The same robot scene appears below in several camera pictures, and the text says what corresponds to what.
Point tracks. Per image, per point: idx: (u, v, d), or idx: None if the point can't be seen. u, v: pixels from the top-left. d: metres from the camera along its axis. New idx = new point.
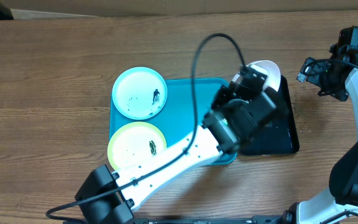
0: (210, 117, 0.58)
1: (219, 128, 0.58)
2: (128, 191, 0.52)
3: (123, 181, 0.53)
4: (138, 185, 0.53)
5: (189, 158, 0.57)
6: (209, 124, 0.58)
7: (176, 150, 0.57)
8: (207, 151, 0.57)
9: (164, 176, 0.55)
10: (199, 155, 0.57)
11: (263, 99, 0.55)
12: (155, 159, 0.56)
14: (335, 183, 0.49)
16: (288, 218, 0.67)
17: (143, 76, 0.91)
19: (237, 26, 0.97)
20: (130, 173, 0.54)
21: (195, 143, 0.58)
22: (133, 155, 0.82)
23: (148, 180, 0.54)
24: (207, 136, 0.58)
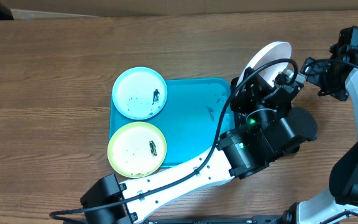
0: (225, 139, 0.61)
1: (234, 151, 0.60)
2: (134, 205, 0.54)
3: (130, 193, 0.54)
4: (145, 200, 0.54)
5: (199, 179, 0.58)
6: (225, 147, 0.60)
7: (188, 170, 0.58)
8: (218, 173, 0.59)
9: (172, 193, 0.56)
10: (210, 176, 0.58)
11: (282, 127, 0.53)
12: (165, 175, 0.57)
14: (335, 184, 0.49)
16: (288, 218, 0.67)
17: (142, 76, 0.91)
19: (237, 26, 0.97)
20: (139, 186, 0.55)
21: (207, 163, 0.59)
22: (133, 155, 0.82)
23: (155, 196, 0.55)
24: (220, 158, 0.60)
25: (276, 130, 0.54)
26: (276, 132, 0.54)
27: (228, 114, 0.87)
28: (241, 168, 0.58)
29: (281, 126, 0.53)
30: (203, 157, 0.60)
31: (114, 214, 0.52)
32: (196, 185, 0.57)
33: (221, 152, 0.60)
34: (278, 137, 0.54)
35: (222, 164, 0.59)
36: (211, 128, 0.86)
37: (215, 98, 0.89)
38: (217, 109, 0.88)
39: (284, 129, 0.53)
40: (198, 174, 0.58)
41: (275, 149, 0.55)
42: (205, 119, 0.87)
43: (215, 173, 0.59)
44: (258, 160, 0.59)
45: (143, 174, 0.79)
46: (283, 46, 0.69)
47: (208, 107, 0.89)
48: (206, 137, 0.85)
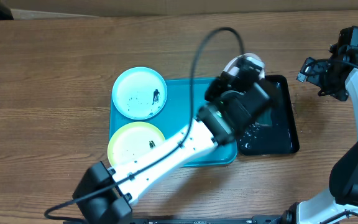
0: (204, 111, 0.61)
1: (214, 121, 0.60)
2: (127, 186, 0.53)
3: (119, 177, 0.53)
4: (135, 180, 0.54)
5: (184, 152, 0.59)
6: (203, 118, 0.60)
7: (172, 144, 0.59)
8: (200, 143, 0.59)
9: (161, 168, 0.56)
10: (194, 147, 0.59)
11: (257, 89, 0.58)
12: (152, 153, 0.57)
14: (335, 183, 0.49)
16: (288, 218, 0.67)
17: (142, 76, 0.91)
19: (237, 26, 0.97)
20: (128, 168, 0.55)
21: (190, 135, 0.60)
22: (133, 155, 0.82)
23: (145, 174, 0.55)
24: (202, 129, 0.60)
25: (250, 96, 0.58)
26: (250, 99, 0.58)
27: None
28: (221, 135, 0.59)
29: (254, 88, 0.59)
30: (186, 130, 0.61)
31: (107, 198, 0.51)
32: (183, 157, 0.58)
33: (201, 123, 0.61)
34: (252, 104, 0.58)
35: (204, 134, 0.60)
36: None
37: None
38: None
39: (258, 91, 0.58)
40: (183, 147, 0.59)
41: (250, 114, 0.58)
42: None
43: (198, 142, 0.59)
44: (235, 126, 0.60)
45: None
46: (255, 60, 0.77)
47: None
48: None
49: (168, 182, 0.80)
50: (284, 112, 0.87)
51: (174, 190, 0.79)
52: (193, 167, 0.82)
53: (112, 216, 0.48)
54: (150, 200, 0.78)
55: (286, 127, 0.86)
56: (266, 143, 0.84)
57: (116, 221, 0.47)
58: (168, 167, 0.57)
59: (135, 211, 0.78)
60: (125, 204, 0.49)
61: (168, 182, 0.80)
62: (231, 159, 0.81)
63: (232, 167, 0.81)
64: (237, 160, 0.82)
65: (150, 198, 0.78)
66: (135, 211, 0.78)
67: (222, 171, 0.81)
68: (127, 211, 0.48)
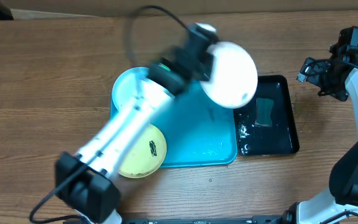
0: (151, 71, 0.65)
1: (162, 78, 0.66)
2: (98, 164, 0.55)
3: (87, 157, 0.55)
4: (104, 155, 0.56)
5: (142, 114, 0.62)
6: (151, 78, 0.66)
7: (127, 112, 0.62)
8: (153, 99, 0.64)
9: (125, 136, 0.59)
10: (150, 106, 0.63)
11: (196, 37, 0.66)
12: (110, 126, 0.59)
14: (335, 183, 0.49)
16: (288, 218, 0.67)
17: None
19: (237, 26, 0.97)
20: (93, 148, 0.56)
21: (142, 98, 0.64)
22: (133, 155, 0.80)
23: (112, 147, 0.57)
24: (153, 88, 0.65)
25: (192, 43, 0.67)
26: (194, 45, 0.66)
27: (228, 115, 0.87)
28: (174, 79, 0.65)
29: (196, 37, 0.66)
30: (137, 95, 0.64)
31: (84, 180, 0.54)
32: (143, 119, 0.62)
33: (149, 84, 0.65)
34: (197, 47, 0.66)
35: (157, 94, 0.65)
36: (211, 128, 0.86)
37: None
38: (217, 109, 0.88)
39: (197, 37, 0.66)
40: (139, 109, 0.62)
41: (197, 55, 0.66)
42: (205, 119, 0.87)
43: (151, 100, 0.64)
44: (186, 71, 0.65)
45: (143, 174, 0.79)
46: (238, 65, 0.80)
47: (209, 107, 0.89)
48: (206, 137, 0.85)
49: (168, 182, 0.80)
50: (283, 113, 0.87)
51: (174, 190, 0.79)
52: (193, 167, 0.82)
53: (95, 192, 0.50)
54: (150, 200, 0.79)
55: (286, 127, 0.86)
56: (266, 144, 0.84)
57: (100, 195, 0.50)
58: (132, 131, 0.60)
59: (135, 211, 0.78)
60: (103, 178, 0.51)
61: (168, 182, 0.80)
62: (231, 159, 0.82)
63: (233, 167, 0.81)
64: (237, 160, 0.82)
65: (150, 198, 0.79)
66: (135, 211, 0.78)
67: (223, 171, 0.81)
68: (107, 184, 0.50)
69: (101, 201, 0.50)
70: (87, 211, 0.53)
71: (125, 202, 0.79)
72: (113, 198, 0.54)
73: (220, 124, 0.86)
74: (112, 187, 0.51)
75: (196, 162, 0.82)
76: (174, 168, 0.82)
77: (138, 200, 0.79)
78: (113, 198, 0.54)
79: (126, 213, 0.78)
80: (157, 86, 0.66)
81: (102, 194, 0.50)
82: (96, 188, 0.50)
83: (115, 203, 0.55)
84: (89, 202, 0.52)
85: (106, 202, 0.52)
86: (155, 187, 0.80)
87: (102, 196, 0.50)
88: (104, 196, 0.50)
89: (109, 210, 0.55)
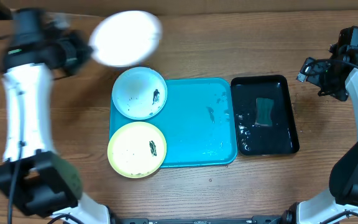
0: (10, 60, 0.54)
1: (22, 58, 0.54)
2: (28, 150, 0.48)
3: (15, 155, 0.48)
4: (28, 140, 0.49)
5: (30, 93, 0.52)
6: (10, 63, 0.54)
7: (14, 100, 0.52)
8: (30, 73, 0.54)
9: (31, 116, 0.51)
10: (33, 83, 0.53)
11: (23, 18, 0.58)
12: (11, 124, 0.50)
14: (334, 184, 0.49)
16: (288, 218, 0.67)
17: (143, 76, 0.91)
19: (237, 26, 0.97)
20: (12, 149, 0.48)
21: (18, 83, 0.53)
22: (133, 155, 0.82)
23: (27, 131, 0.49)
24: (25, 70, 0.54)
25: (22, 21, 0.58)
26: (27, 23, 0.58)
27: (228, 115, 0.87)
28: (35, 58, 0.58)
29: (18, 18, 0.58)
30: (11, 86, 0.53)
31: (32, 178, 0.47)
32: (34, 96, 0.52)
33: (12, 72, 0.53)
34: (32, 23, 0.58)
35: (28, 73, 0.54)
36: (211, 128, 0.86)
37: (215, 98, 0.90)
38: (217, 109, 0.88)
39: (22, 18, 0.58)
40: (23, 91, 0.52)
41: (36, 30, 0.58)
42: (205, 119, 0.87)
43: (27, 79, 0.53)
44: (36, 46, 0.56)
45: (143, 174, 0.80)
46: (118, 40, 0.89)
47: (208, 107, 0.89)
48: (206, 137, 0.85)
49: (168, 182, 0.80)
50: (283, 113, 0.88)
51: (174, 190, 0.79)
52: (193, 167, 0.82)
53: (49, 173, 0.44)
54: (150, 200, 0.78)
55: (286, 127, 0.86)
56: (265, 144, 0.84)
57: (53, 172, 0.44)
58: (33, 109, 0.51)
59: (135, 211, 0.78)
60: (44, 154, 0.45)
61: (168, 182, 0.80)
62: (231, 159, 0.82)
63: (233, 167, 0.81)
64: (237, 160, 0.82)
65: (150, 198, 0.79)
66: (135, 211, 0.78)
67: (222, 171, 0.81)
68: (46, 158, 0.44)
69: (60, 177, 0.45)
70: (58, 200, 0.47)
71: (125, 202, 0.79)
72: (70, 170, 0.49)
73: (220, 124, 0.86)
74: (56, 157, 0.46)
75: (196, 162, 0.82)
76: (174, 168, 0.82)
77: (138, 199, 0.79)
78: (70, 171, 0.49)
79: (126, 213, 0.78)
80: (26, 65, 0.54)
81: (55, 168, 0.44)
82: (45, 168, 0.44)
83: (77, 176, 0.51)
84: (52, 188, 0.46)
85: (66, 176, 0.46)
86: (154, 187, 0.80)
87: (56, 170, 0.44)
88: (58, 170, 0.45)
89: (78, 185, 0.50)
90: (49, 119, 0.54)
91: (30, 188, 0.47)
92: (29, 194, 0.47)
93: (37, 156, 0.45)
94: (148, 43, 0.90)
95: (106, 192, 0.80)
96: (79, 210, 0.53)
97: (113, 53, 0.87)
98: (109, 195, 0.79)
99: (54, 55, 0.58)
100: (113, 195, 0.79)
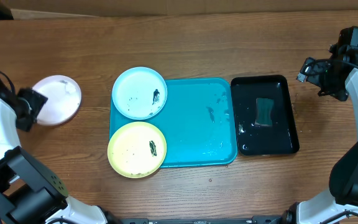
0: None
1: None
2: (0, 154, 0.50)
3: None
4: None
5: None
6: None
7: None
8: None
9: None
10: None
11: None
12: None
14: (335, 184, 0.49)
16: (288, 218, 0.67)
17: (142, 76, 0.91)
19: (237, 26, 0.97)
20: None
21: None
22: (133, 155, 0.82)
23: None
24: None
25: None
26: None
27: (228, 115, 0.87)
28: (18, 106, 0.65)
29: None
30: None
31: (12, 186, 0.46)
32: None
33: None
34: None
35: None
36: (211, 128, 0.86)
37: (215, 98, 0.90)
38: (217, 109, 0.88)
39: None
40: None
41: None
42: (205, 119, 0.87)
43: None
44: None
45: (143, 174, 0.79)
46: (73, 99, 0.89)
47: (208, 107, 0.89)
48: (206, 137, 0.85)
49: (168, 182, 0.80)
50: (283, 112, 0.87)
51: (174, 190, 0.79)
52: (193, 167, 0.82)
53: (22, 164, 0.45)
54: (150, 200, 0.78)
55: (286, 127, 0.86)
56: (265, 144, 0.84)
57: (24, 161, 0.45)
58: None
59: (135, 211, 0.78)
60: (13, 151, 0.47)
61: (168, 182, 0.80)
62: (231, 159, 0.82)
63: (232, 167, 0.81)
64: (237, 160, 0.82)
65: (150, 198, 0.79)
66: (135, 211, 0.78)
67: (222, 171, 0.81)
68: (16, 152, 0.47)
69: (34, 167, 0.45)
70: (44, 198, 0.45)
71: (125, 202, 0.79)
72: (48, 171, 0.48)
73: (220, 124, 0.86)
74: (26, 152, 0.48)
75: (196, 162, 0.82)
76: (174, 168, 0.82)
77: (138, 199, 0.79)
78: (48, 171, 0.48)
79: (125, 213, 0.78)
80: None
81: (27, 158, 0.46)
82: (17, 161, 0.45)
83: (59, 179, 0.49)
84: (31, 185, 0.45)
85: (42, 170, 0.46)
86: (154, 187, 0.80)
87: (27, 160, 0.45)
88: (32, 162, 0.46)
89: (62, 185, 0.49)
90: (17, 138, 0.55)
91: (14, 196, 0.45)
92: (14, 201, 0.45)
93: (8, 154, 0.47)
94: (78, 101, 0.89)
95: (106, 192, 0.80)
96: (71, 210, 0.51)
97: (55, 113, 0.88)
98: (109, 195, 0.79)
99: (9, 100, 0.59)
100: (113, 195, 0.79)
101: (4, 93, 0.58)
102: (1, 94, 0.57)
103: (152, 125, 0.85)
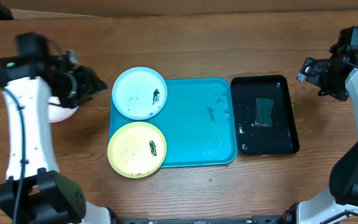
0: (17, 74, 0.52)
1: (20, 71, 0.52)
2: (32, 169, 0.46)
3: (17, 173, 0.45)
4: (29, 158, 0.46)
5: (29, 107, 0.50)
6: (28, 70, 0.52)
7: (14, 116, 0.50)
8: (31, 88, 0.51)
9: (32, 134, 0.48)
10: (30, 96, 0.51)
11: (27, 40, 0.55)
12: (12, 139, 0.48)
14: (335, 185, 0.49)
16: (288, 218, 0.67)
17: (142, 76, 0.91)
19: (237, 26, 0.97)
20: (16, 165, 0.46)
21: (21, 96, 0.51)
22: (133, 155, 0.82)
23: (29, 148, 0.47)
24: (18, 74, 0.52)
25: (24, 43, 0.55)
26: (31, 42, 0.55)
27: (228, 115, 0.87)
28: (58, 84, 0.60)
29: (32, 43, 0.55)
30: (12, 100, 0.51)
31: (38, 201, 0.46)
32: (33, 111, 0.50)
33: (12, 83, 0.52)
34: (36, 45, 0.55)
35: (23, 84, 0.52)
36: (211, 128, 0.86)
37: (215, 98, 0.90)
38: (217, 109, 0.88)
39: (28, 43, 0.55)
40: (24, 107, 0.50)
41: (38, 49, 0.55)
42: (205, 119, 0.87)
43: (27, 91, 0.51)
44: (29, 59, 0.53)
45: (143, 174, 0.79)
46: None
47: (209, 107, 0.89)
48: (206, 137, 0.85)
49: (168, 182, 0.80)
50: (283, 112, 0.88)
51: (174, 190, 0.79)
52: (193, 167, 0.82)
53: (53, 192, 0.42)
54: (150, 200, 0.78)
55: (286, 127, 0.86)
56: (265, 144, 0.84)
57: (58, 192, 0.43)
58: (35, 129, 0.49)
59: (135, 211, 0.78)
60: (48, 174, 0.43)
61: (168, 182, 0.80)
62: (231, 159, 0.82)
63: (233, 167, 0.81)
64: (237, 160, 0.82)
65: (150, 198, 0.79)
66: (135, 211, 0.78)
67: (222, 171, 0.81)
68: (51, 178, 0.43)
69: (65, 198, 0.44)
70: (61, 219, 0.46)
71: (125, 202, 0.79)
72: (73, 187, 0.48)
73: (220, 124, 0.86)
74: (59, 176, 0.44)
75: (196, 162, 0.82)
76: (174, 168, 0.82)
77: (138, 199, 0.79)
78: (73, 185, 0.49)
79: (126, 213, 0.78)
80: (24, 78, 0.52)
81: (59, 189, 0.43)
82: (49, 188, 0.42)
83: (80, 194, 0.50)
84: (56, 208, 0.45)
85: (70, 195, 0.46)
86: (154, 187, 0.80)
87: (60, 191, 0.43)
88: (63, 191, 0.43)
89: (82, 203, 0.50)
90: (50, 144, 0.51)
91: (33, 206, 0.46)
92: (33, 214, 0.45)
93: (41, 175, 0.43)
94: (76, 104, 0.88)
95: (107, 192, 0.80)
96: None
97: None
98: (109, 195, 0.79)
99: (48, 75, 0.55)
100: (113, 195, 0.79)
101: (41, 65, 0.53)
102: (38, 65, 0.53)
103: (152, 125, 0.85)
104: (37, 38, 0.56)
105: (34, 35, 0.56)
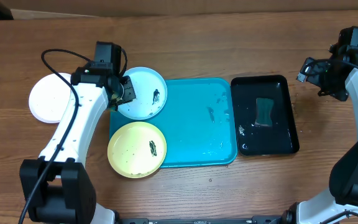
0: (87, 79, 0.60)
1: (92, 78, 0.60)
2: (63, 155, 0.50)
3: (49, 155, 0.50)
4: (65, 147, 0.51)
5: (84, 107, 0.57)
6: (97, 79, 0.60)
7: (70, 110, 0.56)
8: (91, 94, 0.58)
9: (77, 129, 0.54)
10: (90, 99, 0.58)
11: (107, 52, 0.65)
12: (59, 127, 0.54)
14: (335, 185, 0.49)
16: (288, 218, 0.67)
17: (142, 76, 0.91)
19: (236, 26, 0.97)
20: (52, 147, 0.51)
21: (82, 96, 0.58)
22: (133, 155, 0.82)
23: (69, 139, 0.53)
24: (91, 80, 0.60)
25: (103, 52, 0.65)
26: (109, 54, 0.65)
27: (228, 114, 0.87)
28: (117, 92, 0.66)
29: (109, 55, 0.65)
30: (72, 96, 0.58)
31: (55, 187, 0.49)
32: (87, 112, 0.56)
33: (80, 84, 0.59)
34: (112, 58, 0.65)
35: (89, 88, 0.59)
36: (211, 128, 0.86)
37: (215, 98, 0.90)
38: (217, 109, 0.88)
39: (106, 55, 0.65)
40: (80, 104, 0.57)
41: (112, 63, 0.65)
42: (205, 119, 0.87)
43: (89, 94, 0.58)
44: (104, 71, 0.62)
45: (143, 174, 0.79)
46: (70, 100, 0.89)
47: (208, 107, 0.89)
48: (206, 137, 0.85)
49: (168, 182, 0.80)
50: (283, 112, 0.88)
51: (174, 191, 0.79)
52: (193, 167, 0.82)
53: (70, 183, 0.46)
54: (150, 200, 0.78)
55: (286, 127, 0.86)
56: (265, 144, 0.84)
57: (76, 185, 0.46)
58: (81, 126, 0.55)
59: (135, 211, 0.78)
60: (74, 165, 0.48)
61: (168, 182, 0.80)
62: (231, 159, 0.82)
63: (233, 167, 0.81)
64: (237, 160, 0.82)
65: (150, 198, 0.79)
66: (135, 211, 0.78)
67: (222, 170, 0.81)
68: (76, 170, 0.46)
69: (79, 193, 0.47)
70: (67, 217, 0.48)
71: (125, 202, 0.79)
72: (90, 191, 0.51)
73: (220, 124, 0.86)
74: (82, 171, 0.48)
75: (196, 162, 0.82)
76: (174, 168, 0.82)
77: (138, 199, 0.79)
78: (91, 190, 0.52)
79: (126, 213, 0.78)
80: (92, 84, 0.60)
81: (78, 183, 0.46)
82: (69, 178, 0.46)
83: (91, 199, 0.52)
84: (68, 202, 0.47)
85: (85, 195, 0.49)
86: (154, 187, 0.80)
87: (79, 185, 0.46)
88: (79, 186, 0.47)
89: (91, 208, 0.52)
90: (87, 146, 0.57)
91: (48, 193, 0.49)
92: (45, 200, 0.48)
93: (68, 165, 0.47)
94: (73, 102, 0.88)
95: (107, 192, 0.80)
96: None
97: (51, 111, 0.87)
98: (109, 195, 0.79)
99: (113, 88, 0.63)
100: (113, 195, 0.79)
101: (110, 80, 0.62)
102: (107, 79, 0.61)
103: (153, 125, 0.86)
104: (113, 53, 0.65)
105: (113, 47, 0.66)
